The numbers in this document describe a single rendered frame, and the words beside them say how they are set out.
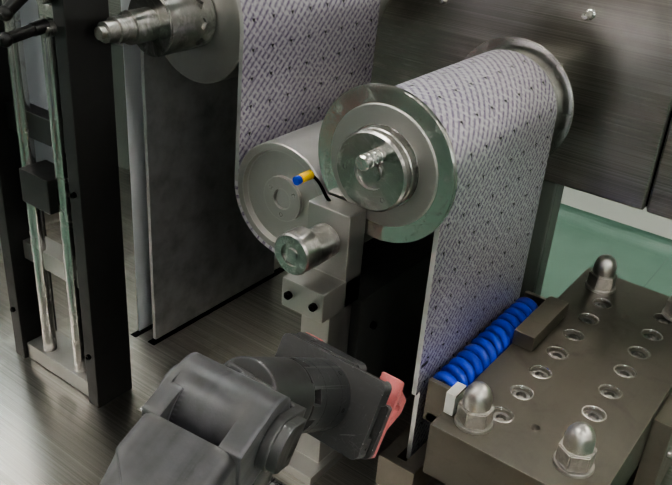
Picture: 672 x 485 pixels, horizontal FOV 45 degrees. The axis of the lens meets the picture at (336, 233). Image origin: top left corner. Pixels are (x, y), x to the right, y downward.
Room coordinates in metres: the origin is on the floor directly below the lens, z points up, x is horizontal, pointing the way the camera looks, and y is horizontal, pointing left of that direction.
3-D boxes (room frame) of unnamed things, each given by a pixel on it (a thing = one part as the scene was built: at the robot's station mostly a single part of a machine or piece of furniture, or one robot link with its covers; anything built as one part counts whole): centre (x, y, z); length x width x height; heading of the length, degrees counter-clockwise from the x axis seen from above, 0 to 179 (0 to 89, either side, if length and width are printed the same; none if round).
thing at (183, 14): (0.80, 0.18, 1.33); 0.06 x 0.06 x 0.06; 55
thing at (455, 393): (0.61, -0.13, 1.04); 0.02 x 0.01 x 0.02; 145
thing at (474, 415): (0.59, -0.14, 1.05); 0.04 x 0.04 x 0.04
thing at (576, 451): (0.55, -0.23, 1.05); 0.04 x 0.04 x 0.04
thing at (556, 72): (0.88, -0.19, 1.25); 0.15 x 0.01 x 0.15; 55
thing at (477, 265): (0.74, -0.16, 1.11); 0.23 x 0.01 x 0.18; 145
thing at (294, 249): (0.63, 0.03, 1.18); 0.04 x 0.02 x 0.04; 55
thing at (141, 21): (0.75, 0.21, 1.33); 0.06 x 0.03 x 0.03; 145
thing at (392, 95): (0.67, -0.04, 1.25); 0.15 x 0.01 x 0.15; 55
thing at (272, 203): (0.84, -0.01, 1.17); 0.26 x 0.12 x 0.12; 145
